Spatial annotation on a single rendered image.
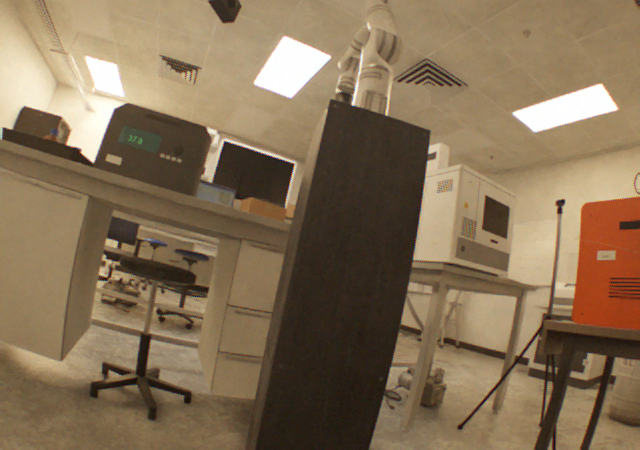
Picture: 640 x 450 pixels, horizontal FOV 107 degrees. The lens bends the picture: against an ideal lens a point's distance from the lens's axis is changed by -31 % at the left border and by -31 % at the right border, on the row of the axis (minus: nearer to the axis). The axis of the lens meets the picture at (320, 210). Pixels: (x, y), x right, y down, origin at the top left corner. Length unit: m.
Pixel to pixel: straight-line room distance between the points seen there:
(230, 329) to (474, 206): 1.36
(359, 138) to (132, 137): 0.88
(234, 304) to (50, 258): 0.70
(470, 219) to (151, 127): 1.57
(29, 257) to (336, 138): 1.11
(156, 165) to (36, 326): 0.75
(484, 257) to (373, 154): 1.35
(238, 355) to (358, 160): 0.90
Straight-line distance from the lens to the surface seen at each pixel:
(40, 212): 1.34
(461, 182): 1.85
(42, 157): 1.31
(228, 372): 1.35
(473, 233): 1.89
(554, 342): 1.35
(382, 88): 0.88
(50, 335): 1.37
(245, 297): 1.29
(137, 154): 1.31
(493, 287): 2.13
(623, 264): 1.25
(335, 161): 0.69
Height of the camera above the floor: 0.74
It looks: 11 degrees up
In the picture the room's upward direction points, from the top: 12 degrees clockwise
